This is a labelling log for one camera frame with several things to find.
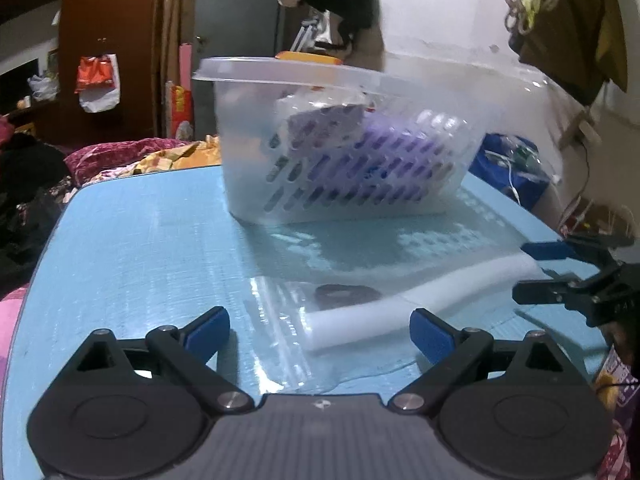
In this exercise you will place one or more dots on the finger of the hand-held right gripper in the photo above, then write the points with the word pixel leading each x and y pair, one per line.
pixel 545 250
pixel 537 292

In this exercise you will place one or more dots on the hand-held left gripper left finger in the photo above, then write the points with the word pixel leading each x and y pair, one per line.
pixel 207 327

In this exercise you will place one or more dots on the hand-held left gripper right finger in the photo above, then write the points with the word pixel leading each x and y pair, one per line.
pixel 430 330

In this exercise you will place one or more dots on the white foam roll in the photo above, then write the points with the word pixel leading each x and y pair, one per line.
pixel 375 317

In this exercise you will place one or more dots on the clear zip bag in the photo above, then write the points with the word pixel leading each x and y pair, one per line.
pixel 280 340

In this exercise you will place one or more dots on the white plastic basket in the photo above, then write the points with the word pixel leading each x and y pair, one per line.
pixel 250 185

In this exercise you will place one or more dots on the purple tissue pack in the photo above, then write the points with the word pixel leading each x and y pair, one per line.
pixel 400 150

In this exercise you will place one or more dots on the small purple tissue packet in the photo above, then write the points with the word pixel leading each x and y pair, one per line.
pixel 325 125

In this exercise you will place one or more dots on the white orange medicine box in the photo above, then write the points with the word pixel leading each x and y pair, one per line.
pixel 310 58

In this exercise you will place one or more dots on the blue tote bag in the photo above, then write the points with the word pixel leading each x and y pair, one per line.
pixel 492 170

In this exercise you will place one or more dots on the yellow pink patterned blanket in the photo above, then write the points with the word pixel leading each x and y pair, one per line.
pixel 165 157

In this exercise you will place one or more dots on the pink floral quilt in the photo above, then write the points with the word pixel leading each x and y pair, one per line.
pixel 10 320

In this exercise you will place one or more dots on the dark cloth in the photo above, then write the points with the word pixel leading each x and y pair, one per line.
pixel 30 210

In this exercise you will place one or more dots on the brown hanging cloth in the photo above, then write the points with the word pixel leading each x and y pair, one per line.
pixel 575 35

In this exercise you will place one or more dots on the red printed bag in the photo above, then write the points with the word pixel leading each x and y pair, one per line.
pixel 181 107

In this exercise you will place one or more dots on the pink board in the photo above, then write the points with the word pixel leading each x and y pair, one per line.
pixel 186 62

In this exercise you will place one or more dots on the red white hanging plastic bag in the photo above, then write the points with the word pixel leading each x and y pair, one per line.
pixel 95 72

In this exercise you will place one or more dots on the black hanging garment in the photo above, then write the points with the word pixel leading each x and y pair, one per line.
pixel 355 0

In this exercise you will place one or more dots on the grey door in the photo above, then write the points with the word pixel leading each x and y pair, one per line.
pixel 235 10

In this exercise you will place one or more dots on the brown wooden wardrobe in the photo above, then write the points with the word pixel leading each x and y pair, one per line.
pixel 110 10

